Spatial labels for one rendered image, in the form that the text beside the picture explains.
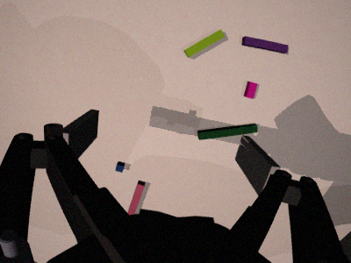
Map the pink rod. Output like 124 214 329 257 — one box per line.
127 181 145 215

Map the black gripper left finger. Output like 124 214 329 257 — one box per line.
0 110 164 263

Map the lime green rod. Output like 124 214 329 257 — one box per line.
184 29 225 58

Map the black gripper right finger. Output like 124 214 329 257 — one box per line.
207 135 351 263

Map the small magenta block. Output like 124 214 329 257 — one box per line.
244 82 257 99

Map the purple rod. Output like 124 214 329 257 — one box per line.
241 36 288 53

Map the small blue cube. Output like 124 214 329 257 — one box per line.
115 161 125 173

